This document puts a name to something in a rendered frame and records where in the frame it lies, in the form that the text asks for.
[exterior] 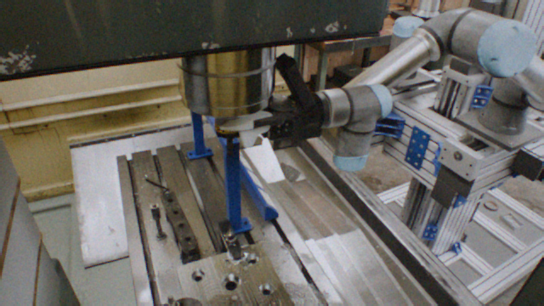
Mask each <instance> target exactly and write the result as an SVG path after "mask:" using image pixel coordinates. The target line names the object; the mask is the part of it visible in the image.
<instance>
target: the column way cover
mask: <svg viewBox="0 0 544 306"><path fill-rule="evenodd" d="M42 241H43V233H42V232H41V231H40V229H39V227H38V225H37V222H36V220H35V219H34V217H33V215H32V212H31V209H30V208H29V206H28V204H27V202H26V199H25V197H24V196H23V194H22V192H21V188H20V176H19V174H18V172H17V170H16V168H15V166H14V164H13V162H12V160H11V158H10V156H9V151H8V149H7V147H6V145H5V143H4V142H3V139H2V137H1V134H0V306H60V278H59V276H58V274H57V272H56V270H55V268H54V266H53V264H52V262H51V260H50V258H49V256H48V254H47V252H46V250H45V248H44V246H43V243H42Z"/></svg>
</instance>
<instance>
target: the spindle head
mask: <svg viewBox="0 0 544 306"><path fill-rule="evenodd" d="M387 4H388V0H0V82H10V81H17V80H23V79H24V78H32V77H45V76H52V75H59V74H60V73H67V72H75V71H89V70H97V69H99V68H104V67H112V66H119V65H134V64H142V63H144V62H150V61H158V60H172V59H180V58H189V57H196V56H204V54H220V53H228V52H235V51H243V50H252V49H260V48H275V47H283V46H291V45H299V44H307V43H322V42H330V41H337V40H345V39H353V38H361V37H362V38H369V37H380V34H381V33H380V31H383V26H384V23H383V22H384V17H385V13H386V8H387Z"/></svg>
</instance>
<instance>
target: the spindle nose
mask: <svg viewBox="0 0 544 306"><path fill-rule="evenodd" d="M276 50H277V47H275V48H260V49H252V50H243V51H235V52H228V53H220V54H204V56H196V57H189V58H180V59H175V65H176V72H177V78H178V91H179V94H180V96H181V101H182V103H183V105H184V106H185V107H187V108H188V109H190V110H191V111H194V112H195V113H197V114H200V115H204V116H207V117H209V116H212V118H219V117H238V116H247V115H251V114H254V113H257V112H259V111H261V110H262V109H264V108H265V107H267V106H268V105H269V104H271V103H272V102H273V100H274V91H275V76H276Z"/></svg>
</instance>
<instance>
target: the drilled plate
mask: <svg viewBox="0 0 544 306"><path fill-rule="evenodd" d="M245 252H246V254H247V253H248V255H245V254H243V253H245ZM249 253H250V254H251V255H250V254H249ZM254 253H255V255H254ZM242 255H243V256H244V257H245V256H246V258H244V259H243V260H241V258H242V257H241V258H238V259H237V260H239V259H240V261H239V263H238V264H235V263H237V262H234V263H232V261H235V260H234V259H233V258H232V257H231V256H230V254H229V252H225V253H222V254H218V255H215V256H212V257H210V258H204V259H202V260H198V261H195V262H193V263H187V264H185V265H182V266H179V267H175V269H176V270H177V274H178V281H179V284H180V288H181V292H182V295H183V298H188V297H191V298H196V299H198V298H200V299H199V300H201V302H200V305H201V306H234V305H235V306H241V305H242V306H245V305H247V306H248V305H249V306H250V305H251V306H270V305H271V306H294V305H293V304H292V301H291V299H290V298H289V296H288V294H287V292H286V289H285V287H284V286H283V285H282V283H281V280H280V278H279V276H278V275H277V273H276V271H275V268H274V267H273V265H272V263H271V261H270V259H269V258H268V256H267V254H266V252H265V250H264V249H263V247H262V245H261V243H260V242H259V243H256V244H253V245H250V246H244V247H242V248H241V256H242ZM258 255H259V256H258ZM223 259H224V260H223ZM244 260H246V261H244ZM225 261H228V262H230V263H229V264H228V262H225ZM244 262H245V263H244ZM256 262H258V263H257V265H255V263H256ZM250 263H254V264H253V265H251V266H250V265H249V264H250ZM225 265H226V266H225ZM228 266H229V267H228ZM236 266H237V267H236ZM227 267H228V268H227ZM248 267H249V268H248ZM196 268H198V270H196ZM199 269H200V270H199ZM201 270H206V271H207V272H206V271H205V272H204V271H203V272H201ZM209 272H210V273H209ZM231 272H232V273H233V274H232V273H231ZM203 273H205V274H203ZM227 274H229V275H227ZM221 275H222V276H223V277H224V278H223V277H222V276H221ZM191 276H192V277H191ZM204 276H205V277H204ZM236 276H237V277H236ZM248 276H249V277H248ZM239 277H240V278H241V277H243V278H241V280H240V278H239ZM221 278H222V279H221ZM202 279H203V280H202ZM201 280H202V281H201ZM248 281H249V282H248ZM219 282H220V283H219ZM260 282H261V283H260ZM262 283H263V284H262ZM271 284H272V285H271ZM273 284H274V285H273ZM259 287H260V288H259ZM238 288H239V289H238ZM258 288H259V289H258ZM231 290H233V291H231ZM261 293H262V294H261ZM273 293H274V294H273ZM247 295H248V296H247ZM269 295H270V296H269ZM227 298H228V299H227ZM199 300H198V301H199ZM271 300H272V301H271ZM280 302H281V303H280ZM274 303H276V304H274ZM243 304H244V305H243Z"/></svg>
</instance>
